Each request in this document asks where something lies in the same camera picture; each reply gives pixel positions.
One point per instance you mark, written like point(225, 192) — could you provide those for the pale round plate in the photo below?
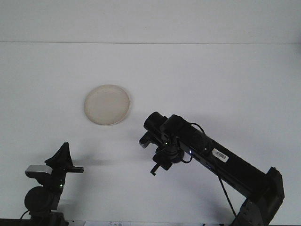
point(107, 104)

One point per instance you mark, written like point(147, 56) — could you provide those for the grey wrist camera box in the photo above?
point(144, 141)
point(37, 169)

